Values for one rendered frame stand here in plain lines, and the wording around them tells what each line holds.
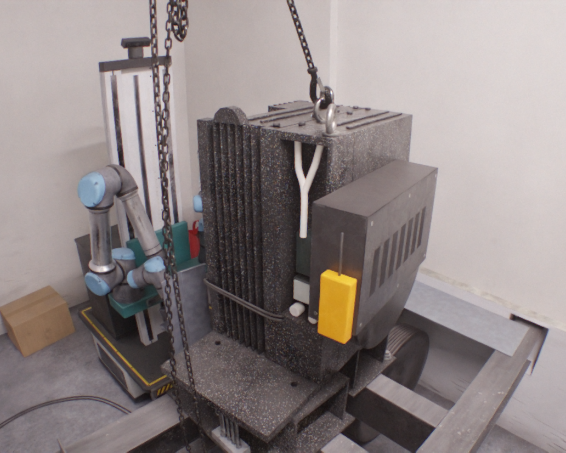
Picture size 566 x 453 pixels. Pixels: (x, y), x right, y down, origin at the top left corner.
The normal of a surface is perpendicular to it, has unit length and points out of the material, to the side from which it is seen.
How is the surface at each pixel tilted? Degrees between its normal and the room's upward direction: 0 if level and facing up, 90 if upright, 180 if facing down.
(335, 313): 90
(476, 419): 0
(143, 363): 0
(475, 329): 0
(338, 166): 90
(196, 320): 90
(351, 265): 90
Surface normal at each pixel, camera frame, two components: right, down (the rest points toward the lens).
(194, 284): 0.62, 0.33
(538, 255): -0.72, 0.29
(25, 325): 0.78, 0.26
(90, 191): -0.31, 0.27
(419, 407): 0.00, -0.91
